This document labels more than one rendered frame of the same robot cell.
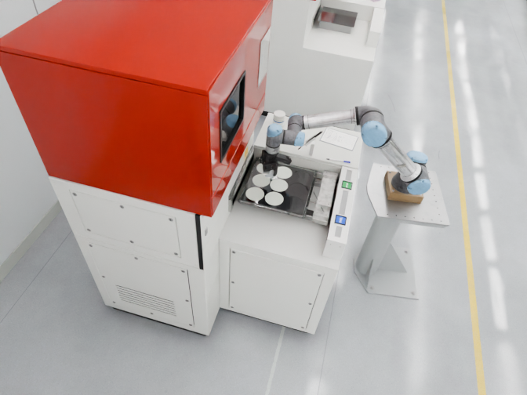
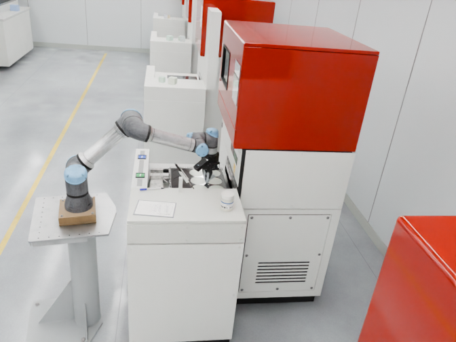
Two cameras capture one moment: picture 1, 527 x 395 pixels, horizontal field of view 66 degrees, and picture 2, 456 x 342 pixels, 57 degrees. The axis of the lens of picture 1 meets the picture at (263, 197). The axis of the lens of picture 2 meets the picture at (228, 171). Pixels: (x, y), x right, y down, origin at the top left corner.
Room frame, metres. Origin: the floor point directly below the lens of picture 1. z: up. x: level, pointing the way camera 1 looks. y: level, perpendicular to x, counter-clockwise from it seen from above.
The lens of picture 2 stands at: (3.89, -0.78, 2.20)
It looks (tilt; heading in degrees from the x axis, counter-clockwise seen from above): 27 degrees down; 159
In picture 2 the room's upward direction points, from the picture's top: 6 degrees clockwise
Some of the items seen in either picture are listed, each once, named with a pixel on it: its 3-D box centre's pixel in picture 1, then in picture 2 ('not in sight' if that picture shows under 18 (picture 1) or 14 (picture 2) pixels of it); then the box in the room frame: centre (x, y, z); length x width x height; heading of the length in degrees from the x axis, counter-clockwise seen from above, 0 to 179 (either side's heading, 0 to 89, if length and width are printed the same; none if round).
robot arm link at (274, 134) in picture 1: (274, 135); (211, 138); (1.63, -0.02, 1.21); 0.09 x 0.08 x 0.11; 88
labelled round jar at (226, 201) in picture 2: (278, 119); (226, 201); (2.04, -0.04, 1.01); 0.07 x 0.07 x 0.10
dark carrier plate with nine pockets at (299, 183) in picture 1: (278, 185); (198, 180); (1.59, -0.08, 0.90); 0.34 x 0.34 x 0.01; 79
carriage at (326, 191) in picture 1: (325, 198); (156, 186); (1.56, -0.34, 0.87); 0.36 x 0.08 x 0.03; 169
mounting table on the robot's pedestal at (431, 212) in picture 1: (401, 199); (76, 223); (1.73, -0.83, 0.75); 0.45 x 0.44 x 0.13; 88
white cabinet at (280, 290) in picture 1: (289, 233); (179, 250); (1.65, -0.20, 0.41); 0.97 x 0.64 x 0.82; 169
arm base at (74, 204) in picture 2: (406, 178); (78, 197); (1.73, -0.81, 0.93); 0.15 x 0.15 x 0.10
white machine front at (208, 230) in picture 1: (230, 183); (230, 151); (1.45, 0.18, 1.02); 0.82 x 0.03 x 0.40; 169
